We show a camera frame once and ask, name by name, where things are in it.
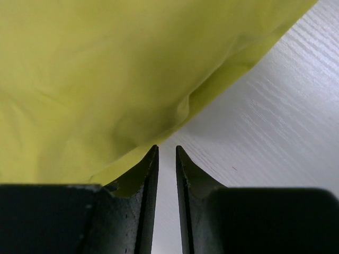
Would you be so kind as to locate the yellow-green trousers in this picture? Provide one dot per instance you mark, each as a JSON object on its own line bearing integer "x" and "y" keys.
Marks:
{"x": 87, "y": 87}

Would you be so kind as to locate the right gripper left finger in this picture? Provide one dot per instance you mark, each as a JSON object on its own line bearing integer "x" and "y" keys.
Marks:
{"x": 79, "y": 218}

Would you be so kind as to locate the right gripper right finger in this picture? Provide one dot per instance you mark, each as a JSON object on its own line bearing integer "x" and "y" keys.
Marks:
{"x": 218, "y": 219}

